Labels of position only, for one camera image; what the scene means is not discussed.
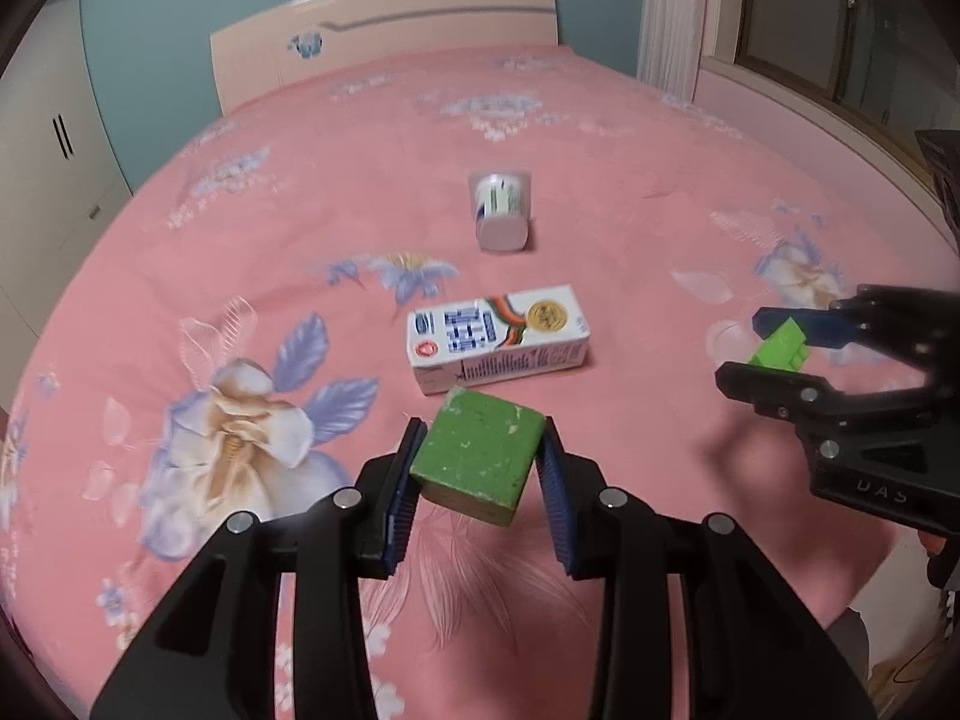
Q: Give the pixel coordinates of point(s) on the cream wardrobe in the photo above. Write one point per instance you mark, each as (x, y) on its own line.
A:
(61, 183)

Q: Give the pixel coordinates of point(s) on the green toy brick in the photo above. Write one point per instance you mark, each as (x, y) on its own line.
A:
(783, 350)

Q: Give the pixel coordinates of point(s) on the pink window sill ledge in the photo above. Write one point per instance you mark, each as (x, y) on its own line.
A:
(823, 146)

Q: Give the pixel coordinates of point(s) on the white curtain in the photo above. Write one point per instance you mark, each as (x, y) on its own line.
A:
(671, 38)

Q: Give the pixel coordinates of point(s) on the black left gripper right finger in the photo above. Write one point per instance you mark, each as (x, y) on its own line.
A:
(694, 616)

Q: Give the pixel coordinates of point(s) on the pink wooden headboard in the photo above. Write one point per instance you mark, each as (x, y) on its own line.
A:
(304, 39)

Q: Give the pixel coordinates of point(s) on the pink floral bed sheet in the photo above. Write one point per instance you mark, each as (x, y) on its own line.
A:
(264, 314)

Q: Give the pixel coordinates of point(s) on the white yogurt cup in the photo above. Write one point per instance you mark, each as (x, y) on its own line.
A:
(501, 210)

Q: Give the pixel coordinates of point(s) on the white milk carton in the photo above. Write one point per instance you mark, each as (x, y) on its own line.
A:
(487, 340)

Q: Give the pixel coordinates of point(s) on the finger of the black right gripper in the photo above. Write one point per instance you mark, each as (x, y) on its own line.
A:
(918, 327)
(810, 397)

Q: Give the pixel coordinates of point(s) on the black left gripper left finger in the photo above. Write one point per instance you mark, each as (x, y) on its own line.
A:
(209, 649)

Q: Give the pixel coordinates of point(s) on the green sponge block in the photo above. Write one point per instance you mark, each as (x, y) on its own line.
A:
(477, 455)

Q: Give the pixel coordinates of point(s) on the dark window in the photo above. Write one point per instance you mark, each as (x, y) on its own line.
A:
(881, 65)

